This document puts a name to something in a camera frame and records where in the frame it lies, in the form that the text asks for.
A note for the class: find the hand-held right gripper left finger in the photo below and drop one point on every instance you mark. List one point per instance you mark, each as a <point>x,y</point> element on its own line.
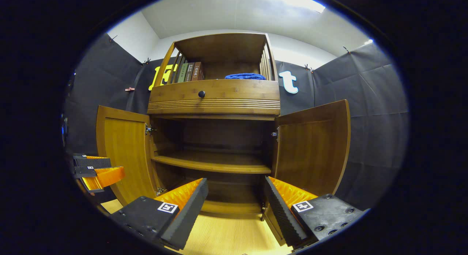
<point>188,214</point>

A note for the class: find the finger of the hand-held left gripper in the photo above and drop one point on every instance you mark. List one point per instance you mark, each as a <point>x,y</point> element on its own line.
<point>95,162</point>
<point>86,172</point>

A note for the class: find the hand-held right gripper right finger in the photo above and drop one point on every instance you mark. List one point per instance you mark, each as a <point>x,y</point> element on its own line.
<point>279,211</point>

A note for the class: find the wooden cabinet door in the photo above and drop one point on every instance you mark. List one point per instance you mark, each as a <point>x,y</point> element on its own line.
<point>314,149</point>
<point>124,152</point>

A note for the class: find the wooden double-door shoe cabinet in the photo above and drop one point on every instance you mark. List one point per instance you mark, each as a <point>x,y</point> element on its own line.
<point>215,162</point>

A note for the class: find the green book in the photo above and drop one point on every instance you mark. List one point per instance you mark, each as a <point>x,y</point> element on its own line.
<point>182,73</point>

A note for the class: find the wooden drawer with black knob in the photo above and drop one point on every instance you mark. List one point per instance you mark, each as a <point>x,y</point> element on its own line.
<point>237,92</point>

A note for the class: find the olive brown book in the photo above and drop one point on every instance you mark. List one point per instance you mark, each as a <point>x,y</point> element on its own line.
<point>189,72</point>

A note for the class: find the black backdrop cloth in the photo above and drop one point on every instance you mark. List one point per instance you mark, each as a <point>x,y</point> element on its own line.
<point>376,120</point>

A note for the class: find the reddish brown book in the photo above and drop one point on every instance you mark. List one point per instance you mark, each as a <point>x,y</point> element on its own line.
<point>197,71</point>

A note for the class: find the blue towel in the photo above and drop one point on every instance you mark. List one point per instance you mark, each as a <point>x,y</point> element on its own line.
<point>245,76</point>

